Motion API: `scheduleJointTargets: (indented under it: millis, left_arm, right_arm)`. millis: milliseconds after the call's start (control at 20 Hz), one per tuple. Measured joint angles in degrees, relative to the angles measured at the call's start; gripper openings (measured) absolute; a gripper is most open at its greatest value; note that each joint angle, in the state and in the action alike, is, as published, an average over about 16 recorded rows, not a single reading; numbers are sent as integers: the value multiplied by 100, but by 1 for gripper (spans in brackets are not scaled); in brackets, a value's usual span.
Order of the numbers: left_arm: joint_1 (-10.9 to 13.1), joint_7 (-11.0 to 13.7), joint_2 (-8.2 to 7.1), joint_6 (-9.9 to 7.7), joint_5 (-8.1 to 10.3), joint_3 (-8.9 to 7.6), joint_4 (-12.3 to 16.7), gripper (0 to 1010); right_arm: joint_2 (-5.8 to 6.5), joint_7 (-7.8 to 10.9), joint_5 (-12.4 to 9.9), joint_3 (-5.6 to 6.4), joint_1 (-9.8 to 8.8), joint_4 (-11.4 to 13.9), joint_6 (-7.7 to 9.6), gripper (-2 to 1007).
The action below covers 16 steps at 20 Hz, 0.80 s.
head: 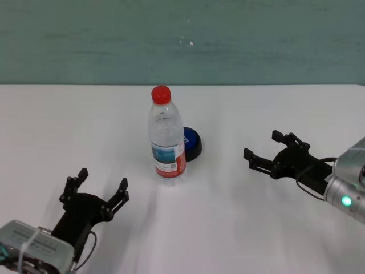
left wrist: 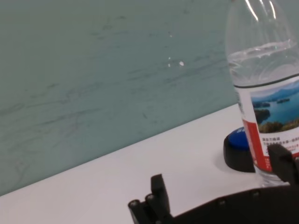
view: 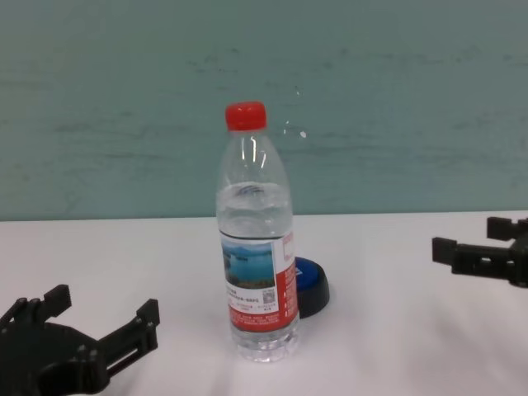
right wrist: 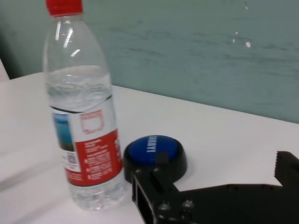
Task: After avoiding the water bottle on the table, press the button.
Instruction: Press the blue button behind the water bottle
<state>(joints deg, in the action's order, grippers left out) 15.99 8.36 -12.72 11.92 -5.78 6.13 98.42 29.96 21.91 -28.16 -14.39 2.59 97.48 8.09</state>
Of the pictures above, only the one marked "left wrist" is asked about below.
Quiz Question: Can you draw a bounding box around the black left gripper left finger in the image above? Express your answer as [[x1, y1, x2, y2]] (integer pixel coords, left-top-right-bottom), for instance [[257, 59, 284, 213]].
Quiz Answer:
[[128, 173, 175, 224]]

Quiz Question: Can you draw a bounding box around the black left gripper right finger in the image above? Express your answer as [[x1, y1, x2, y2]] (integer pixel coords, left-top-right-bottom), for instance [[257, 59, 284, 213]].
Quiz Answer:
[[267, 143, 299, 187]]

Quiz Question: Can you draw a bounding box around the clear water bottle red cap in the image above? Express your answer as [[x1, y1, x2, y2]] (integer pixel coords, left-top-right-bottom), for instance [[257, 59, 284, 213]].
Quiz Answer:
[[225, 0, 299, 188]]

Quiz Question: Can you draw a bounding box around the blue push button black base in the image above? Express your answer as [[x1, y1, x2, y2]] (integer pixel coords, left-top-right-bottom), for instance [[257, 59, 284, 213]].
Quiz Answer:
[[223, 126, 256, 174]]

